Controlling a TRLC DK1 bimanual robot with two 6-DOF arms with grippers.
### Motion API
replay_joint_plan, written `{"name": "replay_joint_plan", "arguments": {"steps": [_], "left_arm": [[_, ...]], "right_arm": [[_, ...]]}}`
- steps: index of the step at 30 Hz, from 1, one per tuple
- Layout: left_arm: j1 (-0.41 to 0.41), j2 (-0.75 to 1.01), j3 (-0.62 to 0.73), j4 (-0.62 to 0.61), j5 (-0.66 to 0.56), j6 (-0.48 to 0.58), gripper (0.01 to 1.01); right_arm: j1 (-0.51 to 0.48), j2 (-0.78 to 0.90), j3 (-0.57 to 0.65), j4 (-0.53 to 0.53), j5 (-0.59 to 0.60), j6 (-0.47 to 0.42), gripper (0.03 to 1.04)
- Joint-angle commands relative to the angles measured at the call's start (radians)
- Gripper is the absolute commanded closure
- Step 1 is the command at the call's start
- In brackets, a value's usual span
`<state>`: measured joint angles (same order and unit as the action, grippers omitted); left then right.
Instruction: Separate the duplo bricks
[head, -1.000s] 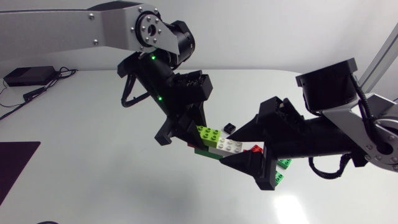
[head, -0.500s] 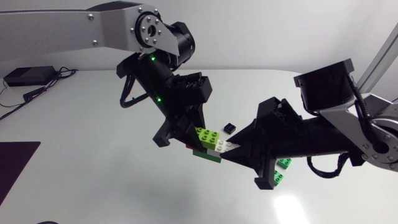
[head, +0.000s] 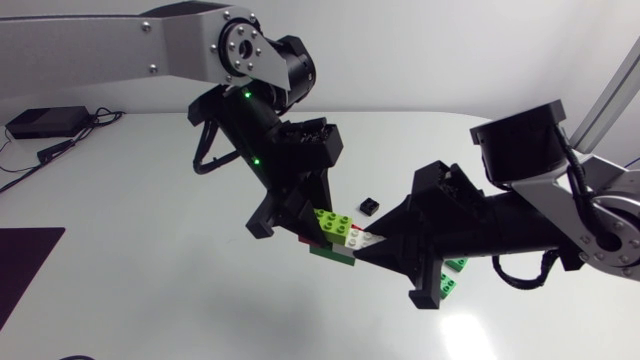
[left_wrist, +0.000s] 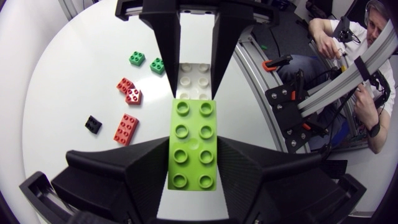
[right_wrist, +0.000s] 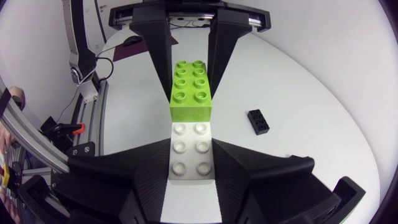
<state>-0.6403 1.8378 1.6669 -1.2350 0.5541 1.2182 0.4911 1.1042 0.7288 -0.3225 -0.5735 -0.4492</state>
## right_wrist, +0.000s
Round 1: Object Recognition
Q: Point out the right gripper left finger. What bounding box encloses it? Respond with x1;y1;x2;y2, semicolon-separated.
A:
52;138;172;224

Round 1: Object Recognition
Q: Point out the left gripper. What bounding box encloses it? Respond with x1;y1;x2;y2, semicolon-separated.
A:
108;0;272;103

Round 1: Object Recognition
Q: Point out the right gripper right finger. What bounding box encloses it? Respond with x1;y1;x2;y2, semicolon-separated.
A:
211;138;341;224

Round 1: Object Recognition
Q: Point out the green toy brick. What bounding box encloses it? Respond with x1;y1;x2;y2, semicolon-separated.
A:
169;60;213;123

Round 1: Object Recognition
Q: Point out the white toy brick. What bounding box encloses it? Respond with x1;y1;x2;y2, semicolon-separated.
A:
167;121;216;181

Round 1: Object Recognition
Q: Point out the black computer mouse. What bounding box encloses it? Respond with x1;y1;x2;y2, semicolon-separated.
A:
122;35;144;48

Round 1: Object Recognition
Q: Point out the dark mat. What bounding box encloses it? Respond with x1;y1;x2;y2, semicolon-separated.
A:
112;34;180;62

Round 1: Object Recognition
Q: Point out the black toy brick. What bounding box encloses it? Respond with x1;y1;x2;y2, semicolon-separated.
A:
247;109;271;136

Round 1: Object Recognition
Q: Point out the person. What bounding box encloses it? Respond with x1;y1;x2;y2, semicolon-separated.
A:
0;86;27;154

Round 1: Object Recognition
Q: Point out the black cable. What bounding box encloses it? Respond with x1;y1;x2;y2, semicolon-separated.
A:
95;43;125;85

